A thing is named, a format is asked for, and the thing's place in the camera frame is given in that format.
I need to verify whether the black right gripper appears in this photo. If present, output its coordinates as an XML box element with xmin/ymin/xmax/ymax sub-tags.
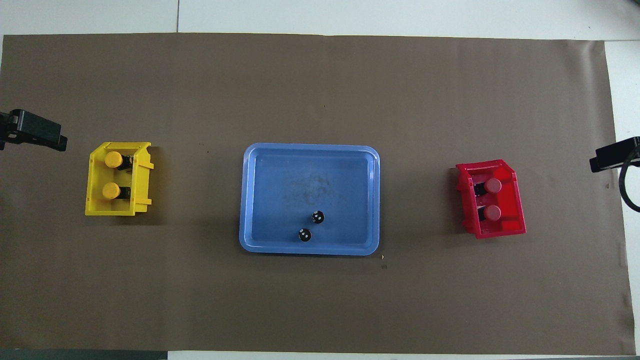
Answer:
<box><xmin>589</xmin><ymin>136</ymin><xmax>640</xmax><ymax>174</ymax></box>

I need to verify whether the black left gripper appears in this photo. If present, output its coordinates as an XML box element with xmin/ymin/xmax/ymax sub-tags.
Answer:
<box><xmin>0</xmin><ymin>109</ymin><xmax>69</xmax><ymax>152</ymax></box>

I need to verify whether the yellow push button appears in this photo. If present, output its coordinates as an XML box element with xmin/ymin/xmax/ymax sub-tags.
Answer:
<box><xmin>104</xmin><ymin>150</ymin><xmax>134</xmax><ymax>171</ymax></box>
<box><xmin>101</xmin><ymin>182</ymin><xmax>132</xmax><ymax>201</ymax></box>

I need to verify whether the blue plastic tray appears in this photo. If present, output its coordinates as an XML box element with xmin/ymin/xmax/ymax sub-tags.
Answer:
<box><xmin>239</xmin><ymin>143</ymin><xmax>381</xmax><ymax>257</ymax></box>

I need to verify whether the yellow plastic bin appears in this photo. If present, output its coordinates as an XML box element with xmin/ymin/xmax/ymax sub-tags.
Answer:
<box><xmin>84</xmin><ymin>141</ymin><xmax>155</xmax><ymax>217</ymax></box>

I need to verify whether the red plastic bin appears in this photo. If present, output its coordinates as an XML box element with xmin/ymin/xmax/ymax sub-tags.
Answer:
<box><xmin>455</xmin><ymin>159</ymin><xmax>527</xmax><ymax>240</ymax></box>

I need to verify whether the brown paper table mat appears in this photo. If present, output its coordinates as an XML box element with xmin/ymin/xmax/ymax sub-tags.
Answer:
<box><xmin>0</xmin><ymin>32</ymin><xmax>637</xmax><ymax>356</ymax></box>

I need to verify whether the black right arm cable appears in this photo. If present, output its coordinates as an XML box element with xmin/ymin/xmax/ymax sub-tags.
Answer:
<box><xmin>618</xmin><ymin>149</ymin><xmax>640</xmax><ymax>214</ymax></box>

